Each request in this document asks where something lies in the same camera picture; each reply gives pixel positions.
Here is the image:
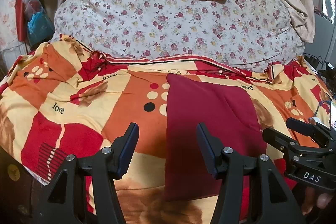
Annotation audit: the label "maroon garment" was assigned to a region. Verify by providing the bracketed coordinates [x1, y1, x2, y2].
[163, 73, 297, 222]

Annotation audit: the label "person's right hand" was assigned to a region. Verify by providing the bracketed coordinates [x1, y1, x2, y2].
[301, 187, 334, 215]

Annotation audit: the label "red orange patterned blanket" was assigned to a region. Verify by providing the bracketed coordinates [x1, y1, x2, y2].
[1, 35, 330, 223]

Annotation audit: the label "white floral quilt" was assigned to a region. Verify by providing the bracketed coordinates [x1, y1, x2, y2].
[54, 0, 304, 72]

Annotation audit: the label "blue plastic bag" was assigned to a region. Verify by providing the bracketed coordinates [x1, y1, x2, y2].
[27, 9, 55, 46]

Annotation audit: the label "black cables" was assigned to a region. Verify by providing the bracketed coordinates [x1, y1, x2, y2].
[303, 53, 336, 77]

